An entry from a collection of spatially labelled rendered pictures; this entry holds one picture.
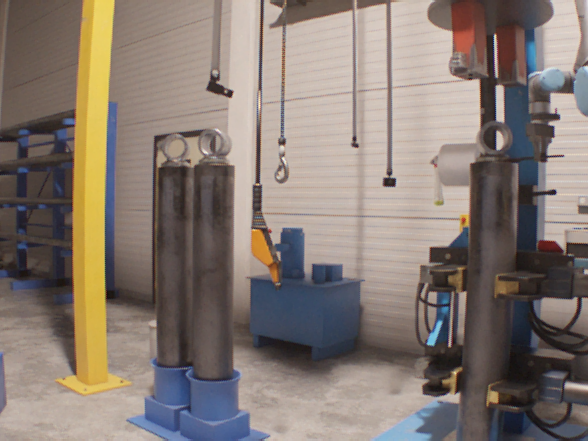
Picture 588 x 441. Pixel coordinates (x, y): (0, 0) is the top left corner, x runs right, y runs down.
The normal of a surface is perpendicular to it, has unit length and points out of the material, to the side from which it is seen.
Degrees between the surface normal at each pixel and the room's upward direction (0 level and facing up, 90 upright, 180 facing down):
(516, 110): 90
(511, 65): 90
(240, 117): 90
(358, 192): 90
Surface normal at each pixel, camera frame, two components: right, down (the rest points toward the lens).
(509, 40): -0.76, 0.00
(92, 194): 0.77, 0.03
